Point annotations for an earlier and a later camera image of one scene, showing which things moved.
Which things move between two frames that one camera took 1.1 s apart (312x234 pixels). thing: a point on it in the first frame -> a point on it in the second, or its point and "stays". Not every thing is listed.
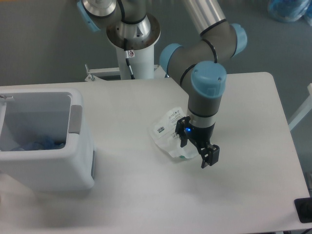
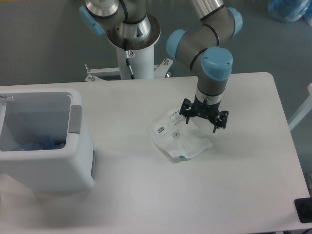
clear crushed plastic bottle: [42, 144] stays
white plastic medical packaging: [163, 134] stays
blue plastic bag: [288, 11] stays
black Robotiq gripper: [200, 136] -> [210, 111]
